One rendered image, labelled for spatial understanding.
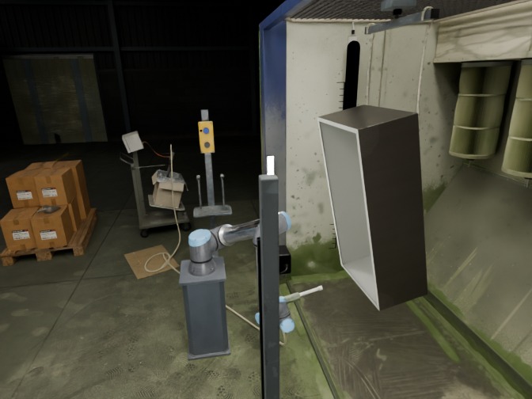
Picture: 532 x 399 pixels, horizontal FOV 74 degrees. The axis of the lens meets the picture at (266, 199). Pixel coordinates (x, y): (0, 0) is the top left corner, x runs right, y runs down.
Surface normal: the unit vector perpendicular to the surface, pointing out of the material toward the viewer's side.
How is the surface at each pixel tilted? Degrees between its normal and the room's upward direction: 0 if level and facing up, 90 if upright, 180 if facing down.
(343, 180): 90
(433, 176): 90
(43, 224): 90
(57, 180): 90
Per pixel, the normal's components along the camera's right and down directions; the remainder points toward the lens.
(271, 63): 0.18, 0.33
